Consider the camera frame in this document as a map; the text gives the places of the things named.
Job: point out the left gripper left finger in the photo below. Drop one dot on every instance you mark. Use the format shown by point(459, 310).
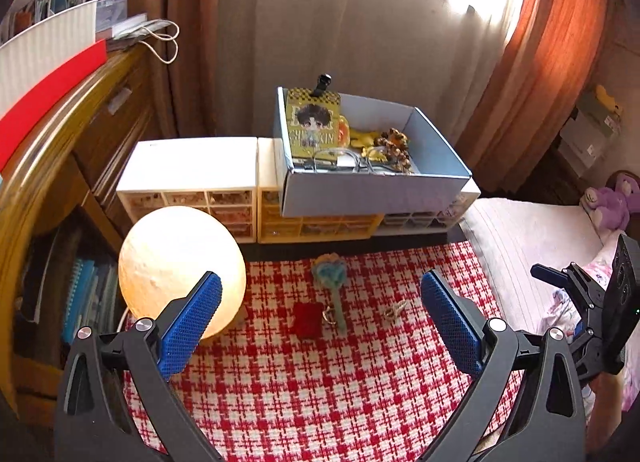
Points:
point(92, 420)

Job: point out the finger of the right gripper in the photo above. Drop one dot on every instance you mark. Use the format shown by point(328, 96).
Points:
point(584, 291)
point(587, 350)

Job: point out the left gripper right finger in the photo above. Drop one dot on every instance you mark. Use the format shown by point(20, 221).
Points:
point(547, 421)

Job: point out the grey frame eyeglasses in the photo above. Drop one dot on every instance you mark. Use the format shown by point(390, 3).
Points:
point(347, 161)

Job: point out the yellow plush dog keychain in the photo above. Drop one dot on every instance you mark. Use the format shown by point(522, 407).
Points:
point(375, 146)

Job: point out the yellow anime card badge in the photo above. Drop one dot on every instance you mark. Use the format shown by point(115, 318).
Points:
point(312, 118)

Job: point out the white orange mushroom figurine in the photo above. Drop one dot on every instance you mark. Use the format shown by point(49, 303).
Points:
point(343, 137)

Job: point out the floral bedsheet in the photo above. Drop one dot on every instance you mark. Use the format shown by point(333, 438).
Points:
point(566, 316)

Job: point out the pink striped pillow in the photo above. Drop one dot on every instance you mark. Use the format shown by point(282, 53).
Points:
point(509, 237)

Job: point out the purple plush toy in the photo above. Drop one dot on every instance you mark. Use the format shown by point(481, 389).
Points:
point(611, 208)

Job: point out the blue spiral notebook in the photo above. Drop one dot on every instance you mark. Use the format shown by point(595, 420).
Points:
point(81, 277)

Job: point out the round glowing moon lamp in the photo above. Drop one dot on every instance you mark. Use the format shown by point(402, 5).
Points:
point(167, 251)

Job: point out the white drawer organizer right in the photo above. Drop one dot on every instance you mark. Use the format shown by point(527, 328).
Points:
point(430, 222)

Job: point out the white drawer organizer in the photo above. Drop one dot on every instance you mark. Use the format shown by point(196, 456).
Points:
point(430, 222)
point(216, 175)

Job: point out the orange brown curtain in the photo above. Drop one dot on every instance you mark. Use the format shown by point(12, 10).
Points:
point(532, 90)

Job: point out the wooden headboard shelf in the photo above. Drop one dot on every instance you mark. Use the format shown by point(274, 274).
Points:
point(58, 202)

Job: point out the red white houndstooth cloth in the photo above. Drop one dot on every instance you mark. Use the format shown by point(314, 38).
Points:
point(379, 392)

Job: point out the yellow drawer organizer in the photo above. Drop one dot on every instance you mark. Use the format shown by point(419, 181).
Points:
point(273, 228)

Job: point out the white drawer organizer left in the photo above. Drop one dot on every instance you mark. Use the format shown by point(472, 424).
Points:
point(216, 175)

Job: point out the grey blue cardboard box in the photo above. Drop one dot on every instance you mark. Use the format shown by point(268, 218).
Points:
point(438, 174)

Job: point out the white sheer curtain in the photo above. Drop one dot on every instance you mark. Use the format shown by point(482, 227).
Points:
point(437, 55)

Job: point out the red flat box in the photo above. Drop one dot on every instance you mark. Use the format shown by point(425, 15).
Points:
point(27, 111)

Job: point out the white corrugated box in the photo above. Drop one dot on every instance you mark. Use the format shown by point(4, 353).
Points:
point(39, 50)

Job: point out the stack of books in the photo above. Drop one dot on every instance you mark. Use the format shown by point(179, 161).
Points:
point(113, 20)

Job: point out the cardboard boxes by wall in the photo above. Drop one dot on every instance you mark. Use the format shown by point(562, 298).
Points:
point(590, 130)

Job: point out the red velvet heart keychain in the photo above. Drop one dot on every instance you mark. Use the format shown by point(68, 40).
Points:
point(308, 320)

